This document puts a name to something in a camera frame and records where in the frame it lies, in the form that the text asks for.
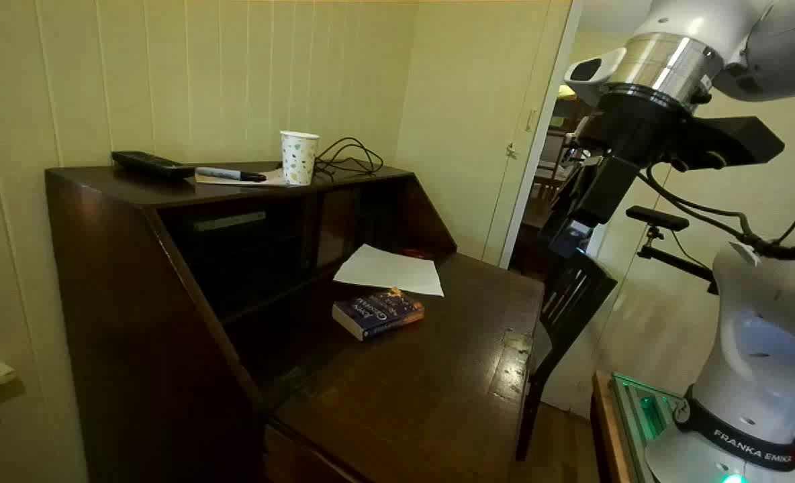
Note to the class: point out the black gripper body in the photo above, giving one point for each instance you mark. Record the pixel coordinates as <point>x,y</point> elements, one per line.
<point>615,150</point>

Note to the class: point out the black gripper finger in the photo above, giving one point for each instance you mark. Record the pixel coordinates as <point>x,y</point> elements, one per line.
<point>563,237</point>
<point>595,239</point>

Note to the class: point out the white polka dot paper cup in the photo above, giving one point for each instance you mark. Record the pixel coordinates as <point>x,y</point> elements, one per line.
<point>298,160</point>

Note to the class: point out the robot base table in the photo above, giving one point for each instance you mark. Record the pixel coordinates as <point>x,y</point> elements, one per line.
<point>634,419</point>

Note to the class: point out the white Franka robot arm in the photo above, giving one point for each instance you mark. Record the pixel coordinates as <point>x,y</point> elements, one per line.
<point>764,359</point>

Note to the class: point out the dark wooden secretary cupboard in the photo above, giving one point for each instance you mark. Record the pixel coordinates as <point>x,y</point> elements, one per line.
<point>145,359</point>

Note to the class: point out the dark wooden slatted chair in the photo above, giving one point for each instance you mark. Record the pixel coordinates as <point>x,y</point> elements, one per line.
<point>566,309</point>

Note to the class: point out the cream panel door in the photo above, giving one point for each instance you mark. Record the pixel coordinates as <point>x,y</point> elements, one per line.
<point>468,116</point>

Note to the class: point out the large white paper sheet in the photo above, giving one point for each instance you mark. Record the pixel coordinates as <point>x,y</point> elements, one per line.
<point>388,269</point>

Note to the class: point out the dark blue paperback book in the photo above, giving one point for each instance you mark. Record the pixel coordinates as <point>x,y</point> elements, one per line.
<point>378,313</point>

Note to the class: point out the small white paper sheet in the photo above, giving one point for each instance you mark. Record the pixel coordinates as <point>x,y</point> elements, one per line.
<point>270,179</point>

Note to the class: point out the black marker pen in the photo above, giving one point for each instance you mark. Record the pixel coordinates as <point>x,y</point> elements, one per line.
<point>230,174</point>

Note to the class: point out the black remote control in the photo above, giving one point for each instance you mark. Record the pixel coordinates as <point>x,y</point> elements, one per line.
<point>149,163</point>

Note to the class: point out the black camera on stand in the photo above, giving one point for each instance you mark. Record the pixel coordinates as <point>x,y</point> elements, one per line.
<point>656,218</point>

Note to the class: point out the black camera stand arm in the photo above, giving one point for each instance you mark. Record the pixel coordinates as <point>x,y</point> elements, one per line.
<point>674,260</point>

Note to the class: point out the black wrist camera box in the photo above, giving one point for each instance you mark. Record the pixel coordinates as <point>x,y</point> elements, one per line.
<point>743,140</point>

